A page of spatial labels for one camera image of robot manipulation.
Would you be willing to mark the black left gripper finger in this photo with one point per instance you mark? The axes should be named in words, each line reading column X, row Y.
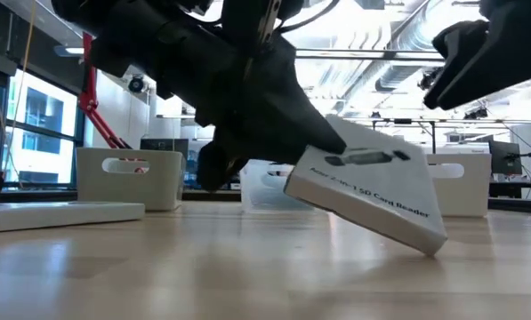
column 265, row 142
column 300, row 106

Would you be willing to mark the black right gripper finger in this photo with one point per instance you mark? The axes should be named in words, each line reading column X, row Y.
column 461, row 44
column 514, row 49

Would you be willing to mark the white card reader box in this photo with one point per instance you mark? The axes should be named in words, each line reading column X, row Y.
column 380, row 186
column 60, row 215

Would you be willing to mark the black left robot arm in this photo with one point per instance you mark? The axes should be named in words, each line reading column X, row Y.
column 136, row 35

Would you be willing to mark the clear plastic bin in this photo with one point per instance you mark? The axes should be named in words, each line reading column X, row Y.
column 265, row 191

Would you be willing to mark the grey plastic bin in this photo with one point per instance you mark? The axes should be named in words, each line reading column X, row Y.
column 158, row 186

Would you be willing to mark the white plastic bin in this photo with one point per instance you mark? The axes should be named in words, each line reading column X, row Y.
column 465, row 195

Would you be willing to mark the black ceiling spotlight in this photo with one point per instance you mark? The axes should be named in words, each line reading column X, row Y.
column 427, row 80

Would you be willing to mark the black computer monitor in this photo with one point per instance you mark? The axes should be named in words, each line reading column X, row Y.
column 163, row 144
column 505, row 157

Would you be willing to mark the red desk lamp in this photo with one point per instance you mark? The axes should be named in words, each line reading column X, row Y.
column 87, row 100

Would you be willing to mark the black metal frame stand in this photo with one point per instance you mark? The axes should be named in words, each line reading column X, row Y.
column 403, row 121

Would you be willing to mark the black hanging round camera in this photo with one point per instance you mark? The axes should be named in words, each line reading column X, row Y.
column 136, row 84

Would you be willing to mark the black aluminium table frame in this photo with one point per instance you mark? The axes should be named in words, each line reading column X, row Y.
column 25, row 195

